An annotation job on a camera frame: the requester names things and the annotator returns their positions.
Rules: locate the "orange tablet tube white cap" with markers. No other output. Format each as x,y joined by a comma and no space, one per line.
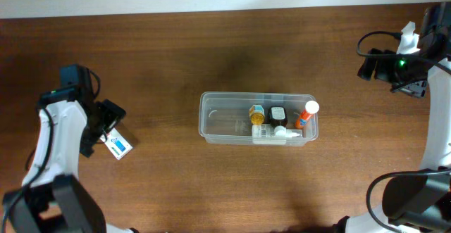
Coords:
311,108

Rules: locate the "clear plastic container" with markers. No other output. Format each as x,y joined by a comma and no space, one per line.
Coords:
224,116

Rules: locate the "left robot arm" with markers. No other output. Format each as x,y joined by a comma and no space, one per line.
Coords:
72,121

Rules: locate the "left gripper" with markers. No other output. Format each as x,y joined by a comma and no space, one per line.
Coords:
93,128

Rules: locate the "gold lid small jar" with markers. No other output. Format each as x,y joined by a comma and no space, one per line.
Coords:
257,114

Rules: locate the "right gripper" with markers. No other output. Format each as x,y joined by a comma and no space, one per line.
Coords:
382,67

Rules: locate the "dark bottle white cap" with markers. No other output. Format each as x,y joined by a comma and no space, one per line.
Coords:
278,120

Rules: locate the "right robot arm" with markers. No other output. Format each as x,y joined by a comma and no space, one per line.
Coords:
415,200

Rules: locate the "white pump bottle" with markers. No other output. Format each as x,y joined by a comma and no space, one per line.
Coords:
266,134

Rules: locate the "white Panadol box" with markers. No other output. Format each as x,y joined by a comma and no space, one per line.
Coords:
116,143

